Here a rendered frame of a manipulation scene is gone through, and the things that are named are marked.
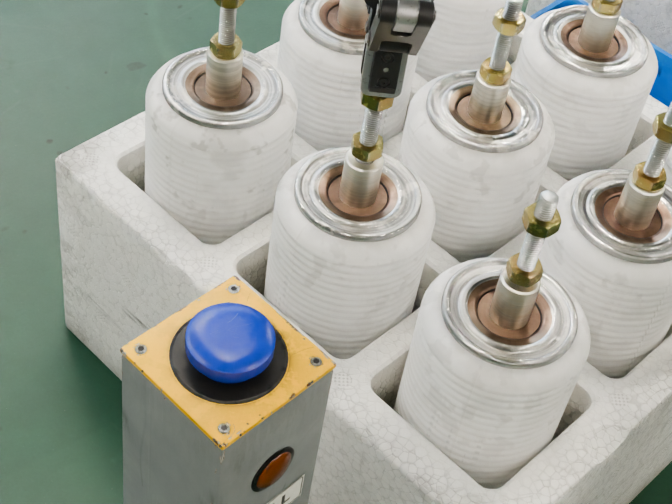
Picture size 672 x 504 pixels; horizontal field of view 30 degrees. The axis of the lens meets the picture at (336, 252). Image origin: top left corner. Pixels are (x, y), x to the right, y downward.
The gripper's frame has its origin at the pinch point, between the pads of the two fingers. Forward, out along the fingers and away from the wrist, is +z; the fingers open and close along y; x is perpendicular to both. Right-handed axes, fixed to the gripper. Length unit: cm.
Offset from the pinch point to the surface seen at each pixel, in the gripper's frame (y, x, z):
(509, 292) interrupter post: 8.9, 7.8, 7.7
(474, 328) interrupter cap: 9.5, 6.3, 10.2
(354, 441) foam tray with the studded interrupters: 11.6, 0.9, 18.8
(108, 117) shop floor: -32, -20, 35
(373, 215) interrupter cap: 1.7, 0.8, 10.2
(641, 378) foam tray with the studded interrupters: 6.0, 18.2, 17.6
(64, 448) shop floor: 3.0, -17.8, 35.4
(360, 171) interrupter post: 1.0, -0.3, 7.5
